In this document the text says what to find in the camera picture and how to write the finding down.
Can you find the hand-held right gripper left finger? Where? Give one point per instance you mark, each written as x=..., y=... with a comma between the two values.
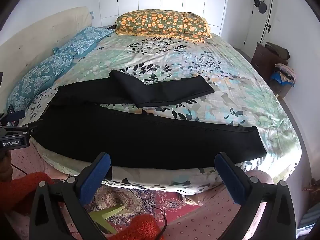
x=96, y=177

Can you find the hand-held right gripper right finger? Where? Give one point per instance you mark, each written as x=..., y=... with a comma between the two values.
x=230, y=180

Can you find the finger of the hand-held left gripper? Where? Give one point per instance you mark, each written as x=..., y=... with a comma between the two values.
x=33, y=128

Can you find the black pants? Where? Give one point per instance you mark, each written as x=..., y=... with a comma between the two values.
x=150, y=140

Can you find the lime green plastic stool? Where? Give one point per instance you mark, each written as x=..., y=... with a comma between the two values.
x=105, y=215

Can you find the pink dotted blanket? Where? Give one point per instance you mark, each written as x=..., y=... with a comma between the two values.
x=212, y=220

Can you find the patterned rug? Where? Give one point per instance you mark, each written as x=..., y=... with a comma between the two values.
x=140, y=202

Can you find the blue patterned pillow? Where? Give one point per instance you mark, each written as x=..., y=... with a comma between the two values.
x=85, y=40
x=37, y=77

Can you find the beige headboard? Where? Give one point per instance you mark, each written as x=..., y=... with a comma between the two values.
x=30, y=35

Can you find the blue cloth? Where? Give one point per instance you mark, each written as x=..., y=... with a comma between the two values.
x=277, y=77

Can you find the pink clothes pile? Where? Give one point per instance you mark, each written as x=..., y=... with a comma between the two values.
x=286, y=71

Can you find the dark brown cabinet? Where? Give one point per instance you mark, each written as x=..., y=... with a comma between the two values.
x=262, y=60

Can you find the olive folded cloth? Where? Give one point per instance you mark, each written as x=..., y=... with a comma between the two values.
x=277, y=50

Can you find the white door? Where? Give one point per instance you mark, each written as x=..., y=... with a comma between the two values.
x=260, y=30

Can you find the orange floral folded quilt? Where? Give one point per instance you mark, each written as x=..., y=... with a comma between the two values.
x=162, y=22

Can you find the black hat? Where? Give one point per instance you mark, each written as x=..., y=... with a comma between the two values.
x=262, y=7

